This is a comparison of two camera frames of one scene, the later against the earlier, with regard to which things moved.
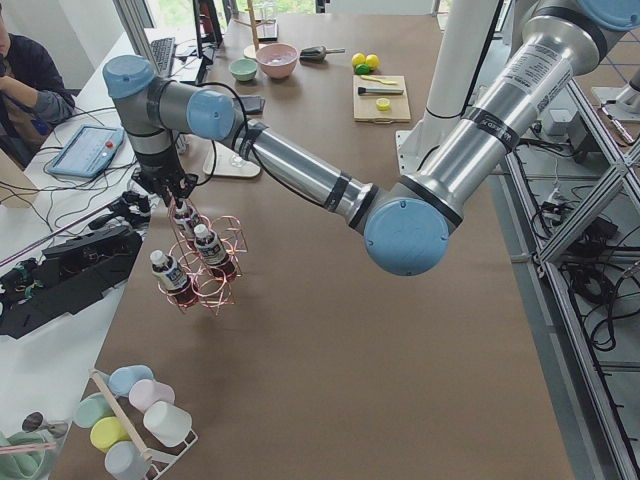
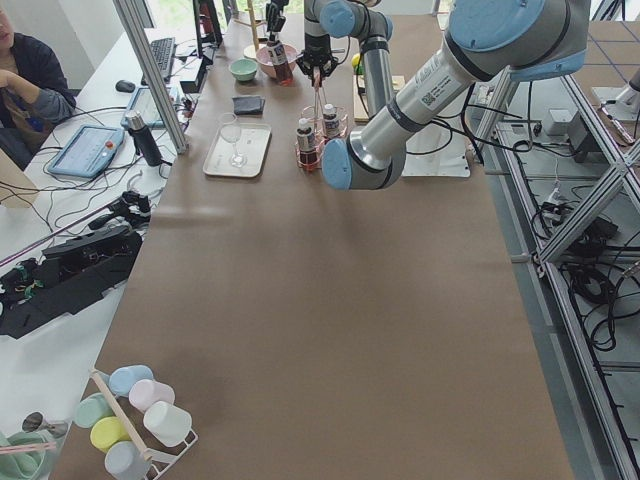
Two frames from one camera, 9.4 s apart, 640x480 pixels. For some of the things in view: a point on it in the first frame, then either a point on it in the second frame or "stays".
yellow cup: x=106 y=431 stays
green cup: x=93 y=407 stays
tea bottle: x=212 y=253 → x=306 y=144
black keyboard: x=163 y=50 stays
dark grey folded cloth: x=252 y=104 stays
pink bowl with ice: x=278 y=60 stays
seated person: x=34 y=94 stays
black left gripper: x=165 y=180 → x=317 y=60
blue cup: x=121 y=378 stays
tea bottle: x=186 y=221 → x=330 y=121
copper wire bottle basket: x=210 y=256 → x=319 y=125
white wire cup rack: x=161 y=459 stays
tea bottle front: x=178 y=284 → x=282 y=67
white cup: x=168 y=423 stays
